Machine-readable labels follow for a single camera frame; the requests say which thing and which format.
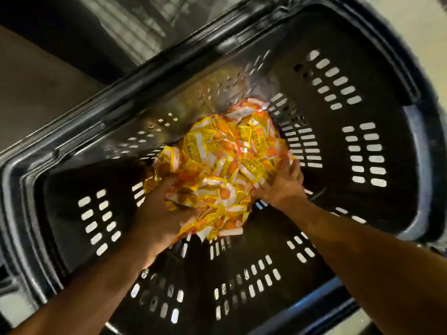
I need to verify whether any person's right forearm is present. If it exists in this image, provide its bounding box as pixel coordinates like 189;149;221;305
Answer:
286;199;447;335

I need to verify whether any person's right hand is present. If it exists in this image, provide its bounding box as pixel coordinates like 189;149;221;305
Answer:
251;153;308;215

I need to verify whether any heap of yellow sausage bundles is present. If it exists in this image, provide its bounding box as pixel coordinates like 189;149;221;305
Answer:
143;97;293;243

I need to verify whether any black shopping basket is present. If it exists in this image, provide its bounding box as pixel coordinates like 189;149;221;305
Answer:
0;0;447;335

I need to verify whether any person's left hand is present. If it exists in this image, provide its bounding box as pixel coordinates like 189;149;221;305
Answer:
133;174;200;257

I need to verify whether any tiled white display table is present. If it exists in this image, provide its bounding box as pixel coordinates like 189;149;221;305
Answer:
0;0;169;154

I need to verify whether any person's left forearm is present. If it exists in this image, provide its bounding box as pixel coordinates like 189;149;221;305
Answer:
7;237;165;335

